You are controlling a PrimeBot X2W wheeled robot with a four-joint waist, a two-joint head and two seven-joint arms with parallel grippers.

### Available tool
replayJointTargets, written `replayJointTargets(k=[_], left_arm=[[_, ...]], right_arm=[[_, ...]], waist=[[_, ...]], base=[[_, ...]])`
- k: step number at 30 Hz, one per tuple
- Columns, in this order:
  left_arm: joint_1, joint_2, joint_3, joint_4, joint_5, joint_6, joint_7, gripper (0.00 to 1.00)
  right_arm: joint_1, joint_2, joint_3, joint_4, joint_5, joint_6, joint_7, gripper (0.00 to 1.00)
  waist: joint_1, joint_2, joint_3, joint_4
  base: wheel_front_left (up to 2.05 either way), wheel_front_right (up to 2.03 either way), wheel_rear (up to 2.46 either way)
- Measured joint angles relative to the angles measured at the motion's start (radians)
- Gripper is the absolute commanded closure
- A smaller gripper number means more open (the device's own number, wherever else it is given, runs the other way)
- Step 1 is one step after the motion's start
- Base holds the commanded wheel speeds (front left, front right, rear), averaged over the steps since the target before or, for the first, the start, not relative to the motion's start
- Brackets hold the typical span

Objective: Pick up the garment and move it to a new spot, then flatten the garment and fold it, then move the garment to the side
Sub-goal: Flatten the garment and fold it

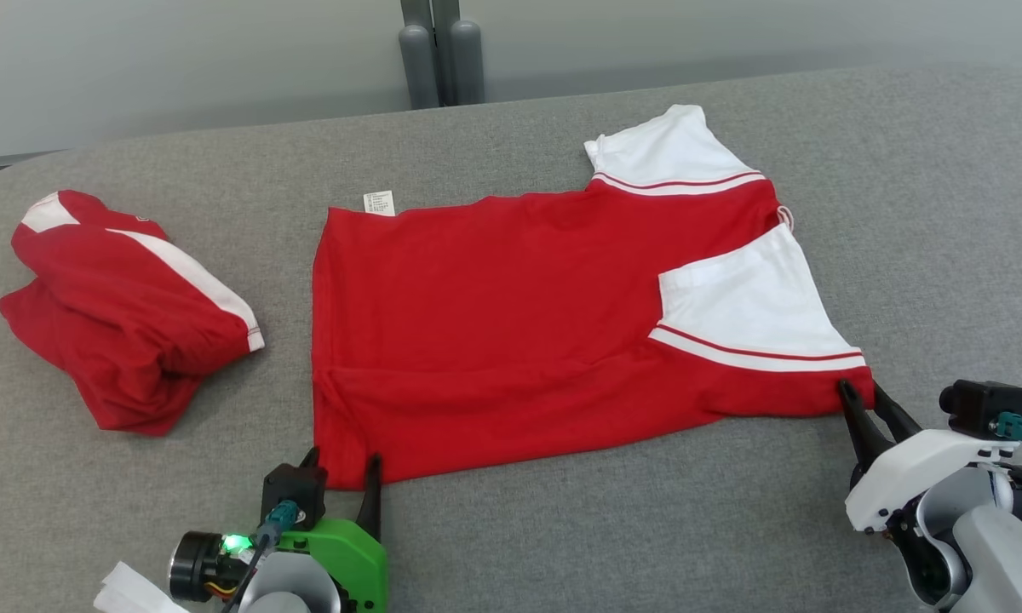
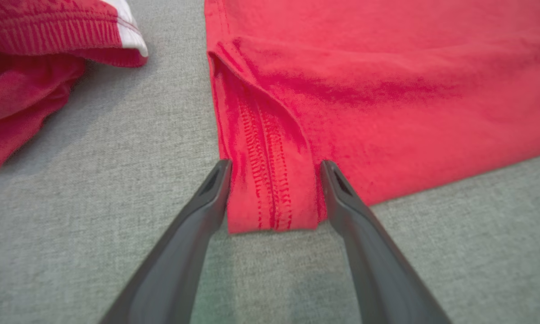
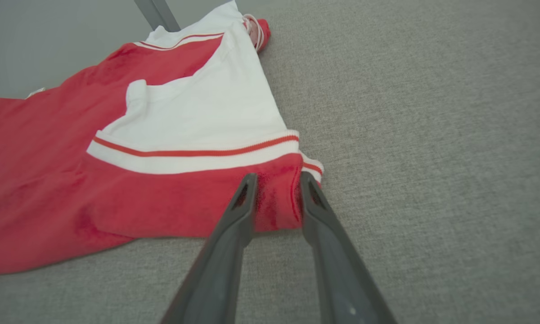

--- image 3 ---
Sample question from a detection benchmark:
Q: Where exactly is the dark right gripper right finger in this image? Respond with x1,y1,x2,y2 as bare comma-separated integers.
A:
299,171,398,324

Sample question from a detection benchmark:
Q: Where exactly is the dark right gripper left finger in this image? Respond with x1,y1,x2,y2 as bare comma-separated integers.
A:
161,173,259,324

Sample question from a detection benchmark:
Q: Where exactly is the red white jersey shirt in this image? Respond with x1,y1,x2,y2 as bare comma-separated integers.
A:
0,0,325,278

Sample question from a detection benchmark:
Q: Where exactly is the grey fabric sofa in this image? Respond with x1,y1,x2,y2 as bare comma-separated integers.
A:
0,0,540,324

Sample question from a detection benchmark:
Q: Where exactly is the grey partition post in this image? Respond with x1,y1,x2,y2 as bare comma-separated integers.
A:
134,0,167,32
151,0,181,32

